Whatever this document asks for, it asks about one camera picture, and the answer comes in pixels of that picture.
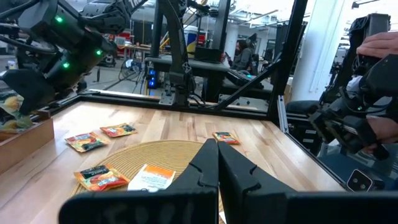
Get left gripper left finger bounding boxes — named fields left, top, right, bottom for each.
left=58, top=139, right=219, bottom=224

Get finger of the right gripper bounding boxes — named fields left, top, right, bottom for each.
left=0, top=68, right=56, bottom=115

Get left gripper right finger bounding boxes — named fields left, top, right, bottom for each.
left=219, top=141, right=398, bottom=224

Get red peach tea packet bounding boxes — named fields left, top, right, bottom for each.
left=99, top=123, right=138, bottom=138
left=73, top=164, right=131, bottom=192
left=64, top=131, right=111, bottom=153
left=212, top=131, right=241, bottom=146

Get white orange tea packet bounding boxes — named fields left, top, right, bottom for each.
left=127, top=164, right=177, bottom=192

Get wooden three-compartment organiser box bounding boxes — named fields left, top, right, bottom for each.
left=0, top=108, right=55, bottom=175

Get dark grey cart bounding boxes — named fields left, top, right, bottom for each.
left=144, top=55, right=231, bottom=103

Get white plastic bottle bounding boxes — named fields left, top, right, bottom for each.
left=183, top=24, right=200, bottom=58

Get person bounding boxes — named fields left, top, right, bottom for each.
left=229, top=39, right=259, bottom=72

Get black pole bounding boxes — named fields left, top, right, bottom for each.
left=212, top=0, right=231, bottom=52

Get person's hand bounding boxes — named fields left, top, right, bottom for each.
left=356, top=30, right=398, bottom=60
left=365, top=114, right=398, bottom=153

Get grey base bracket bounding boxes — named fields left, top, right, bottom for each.
left=158, top=88, right=178, bottom=106

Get small silver camera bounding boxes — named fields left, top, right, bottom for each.
left=346, top=169, right=376, bottom=192

